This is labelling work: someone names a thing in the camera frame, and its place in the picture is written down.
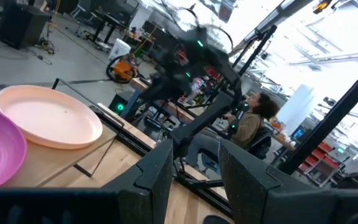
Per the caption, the person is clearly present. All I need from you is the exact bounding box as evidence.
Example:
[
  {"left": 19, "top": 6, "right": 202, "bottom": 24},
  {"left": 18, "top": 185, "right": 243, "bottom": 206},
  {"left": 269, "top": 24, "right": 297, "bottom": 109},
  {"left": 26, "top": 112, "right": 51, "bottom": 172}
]
[{"left": 185, "top": 91, "right": 281, "bottom": 169}]

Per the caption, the wooden shelf with black frame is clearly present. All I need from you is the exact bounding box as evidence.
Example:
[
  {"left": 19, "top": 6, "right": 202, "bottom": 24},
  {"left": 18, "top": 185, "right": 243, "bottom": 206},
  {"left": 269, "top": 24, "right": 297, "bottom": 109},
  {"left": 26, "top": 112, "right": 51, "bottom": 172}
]
[{"left": 0, "top": 77, "right": 126, "bottom": 189}]

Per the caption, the black box with green light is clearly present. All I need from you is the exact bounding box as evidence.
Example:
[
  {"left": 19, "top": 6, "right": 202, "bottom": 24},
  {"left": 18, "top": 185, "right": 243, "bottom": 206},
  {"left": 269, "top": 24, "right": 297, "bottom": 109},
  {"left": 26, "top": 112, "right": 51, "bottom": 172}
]
[{"left": 108, "top": 90, "right": 135, "bottom": 116}]

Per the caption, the wooden workbench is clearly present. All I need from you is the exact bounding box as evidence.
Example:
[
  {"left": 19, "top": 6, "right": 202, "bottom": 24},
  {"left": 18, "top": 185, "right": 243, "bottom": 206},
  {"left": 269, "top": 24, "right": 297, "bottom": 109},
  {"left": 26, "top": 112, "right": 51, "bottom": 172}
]
[{"left": 129, "top": 77, "right": 204, "bottom": 125}]

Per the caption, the white bin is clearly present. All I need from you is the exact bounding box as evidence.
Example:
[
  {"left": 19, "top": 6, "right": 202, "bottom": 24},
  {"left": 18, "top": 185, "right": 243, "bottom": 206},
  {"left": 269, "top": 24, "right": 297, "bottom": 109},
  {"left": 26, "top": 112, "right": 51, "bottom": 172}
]
[{"left": 108, "top": 38, "right": 132, "bottom": 62}]

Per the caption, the black office chair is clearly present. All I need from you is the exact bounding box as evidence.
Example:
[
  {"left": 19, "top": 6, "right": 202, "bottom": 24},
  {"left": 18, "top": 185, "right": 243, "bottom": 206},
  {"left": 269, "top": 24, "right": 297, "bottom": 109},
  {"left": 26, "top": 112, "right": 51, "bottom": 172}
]
[{"left": 246, "top": 126, "right": 273, "bottom": 161}]

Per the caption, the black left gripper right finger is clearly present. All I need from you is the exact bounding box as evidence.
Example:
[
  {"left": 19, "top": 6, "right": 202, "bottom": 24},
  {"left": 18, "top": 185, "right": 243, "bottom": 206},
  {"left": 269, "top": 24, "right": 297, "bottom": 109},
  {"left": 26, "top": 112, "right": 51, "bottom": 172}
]
[{"left": 218, "top": 139, "right": 338, "bottom": 224}]

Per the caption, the black speaker box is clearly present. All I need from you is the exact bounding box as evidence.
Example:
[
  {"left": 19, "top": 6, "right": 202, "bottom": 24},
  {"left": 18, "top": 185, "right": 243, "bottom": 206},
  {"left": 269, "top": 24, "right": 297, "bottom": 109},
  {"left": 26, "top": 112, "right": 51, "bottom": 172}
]
[{"left": 0, "top": 2, "right": 50, "bottom": 50}]

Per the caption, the orange ceiling lamp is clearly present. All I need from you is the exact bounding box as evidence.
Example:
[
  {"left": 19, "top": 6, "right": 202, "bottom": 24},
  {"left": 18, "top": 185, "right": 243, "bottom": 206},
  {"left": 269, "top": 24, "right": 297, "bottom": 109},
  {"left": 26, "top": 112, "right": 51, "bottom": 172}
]
[{"left": 312, "top": 0, "right": 334, "bottom": 15}]

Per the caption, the peach plate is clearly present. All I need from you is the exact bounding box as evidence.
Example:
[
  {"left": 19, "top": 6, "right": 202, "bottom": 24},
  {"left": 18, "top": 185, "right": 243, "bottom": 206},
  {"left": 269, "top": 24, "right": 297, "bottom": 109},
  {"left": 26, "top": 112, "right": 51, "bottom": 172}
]
[{"left": 0, "top": 85, "right": 104, "bottom": 150}]

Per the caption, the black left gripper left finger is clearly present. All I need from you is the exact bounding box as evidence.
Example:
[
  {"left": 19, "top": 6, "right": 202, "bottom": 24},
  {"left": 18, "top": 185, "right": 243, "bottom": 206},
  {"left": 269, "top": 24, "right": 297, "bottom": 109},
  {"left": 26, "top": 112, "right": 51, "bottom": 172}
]
[{"left": 103, "top": 139, "right": 175, "bottom": 224}]

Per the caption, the black frame post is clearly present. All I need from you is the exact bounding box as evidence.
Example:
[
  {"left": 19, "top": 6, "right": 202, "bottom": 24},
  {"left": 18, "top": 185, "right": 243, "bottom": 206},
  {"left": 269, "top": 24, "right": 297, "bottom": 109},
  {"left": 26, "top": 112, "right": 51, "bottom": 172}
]
[
  {"left": 278, "top": 58, "right": 358, "bottom": 175},
  {"left": 232, "top": 24, "right": 278, "bottom": 77}
]

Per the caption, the red storage rack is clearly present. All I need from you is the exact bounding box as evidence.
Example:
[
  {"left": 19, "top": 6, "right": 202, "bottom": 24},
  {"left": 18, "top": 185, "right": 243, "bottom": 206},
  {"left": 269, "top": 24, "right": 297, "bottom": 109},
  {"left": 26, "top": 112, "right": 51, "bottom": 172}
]
[{"left": 300, "top": 141, "right": 344, "bottom": 187}]

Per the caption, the black desk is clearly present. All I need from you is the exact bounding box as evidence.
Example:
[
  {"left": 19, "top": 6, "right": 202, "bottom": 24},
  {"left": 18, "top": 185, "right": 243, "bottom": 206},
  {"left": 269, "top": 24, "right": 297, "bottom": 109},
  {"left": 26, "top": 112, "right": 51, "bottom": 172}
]
[{"left": 84, "top": 11, "right": 129, "bottom": 47}]

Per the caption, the orange vacuum cleaner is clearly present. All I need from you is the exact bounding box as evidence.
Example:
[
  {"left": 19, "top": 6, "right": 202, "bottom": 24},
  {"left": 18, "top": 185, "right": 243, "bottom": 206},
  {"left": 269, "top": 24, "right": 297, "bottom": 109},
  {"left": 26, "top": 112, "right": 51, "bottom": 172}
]
[{"left": 105, "top": 53, "right": 139, "bottom": 85}]

